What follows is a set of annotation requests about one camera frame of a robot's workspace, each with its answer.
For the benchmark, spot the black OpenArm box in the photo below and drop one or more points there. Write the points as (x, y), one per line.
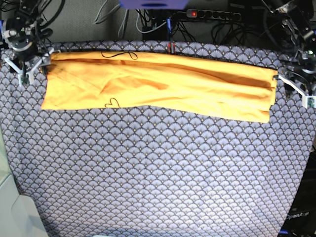
(301, 219)

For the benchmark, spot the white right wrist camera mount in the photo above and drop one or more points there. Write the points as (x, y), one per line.
(26, 70)

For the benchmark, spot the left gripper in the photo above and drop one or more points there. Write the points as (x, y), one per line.
(301, 70)

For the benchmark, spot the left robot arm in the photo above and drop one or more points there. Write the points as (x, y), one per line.
(302, 34)

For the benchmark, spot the white plastic bin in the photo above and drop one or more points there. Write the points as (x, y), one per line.
(18, 214)

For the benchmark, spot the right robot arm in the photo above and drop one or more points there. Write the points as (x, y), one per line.
(32, 11)

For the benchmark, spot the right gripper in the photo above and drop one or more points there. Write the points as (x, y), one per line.
(24, 40)

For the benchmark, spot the yellow T-shirt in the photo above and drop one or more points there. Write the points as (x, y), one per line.
(95, 80)

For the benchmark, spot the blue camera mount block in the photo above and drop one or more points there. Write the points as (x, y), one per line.
(154, 4)

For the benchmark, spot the black power strip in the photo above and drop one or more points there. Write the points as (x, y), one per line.
(213, 15)

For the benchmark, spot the blue fan-pattern tablecloth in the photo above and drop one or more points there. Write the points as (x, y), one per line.
(149, 171)

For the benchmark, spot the red table clamp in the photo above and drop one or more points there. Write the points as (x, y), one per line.
(171, 48)

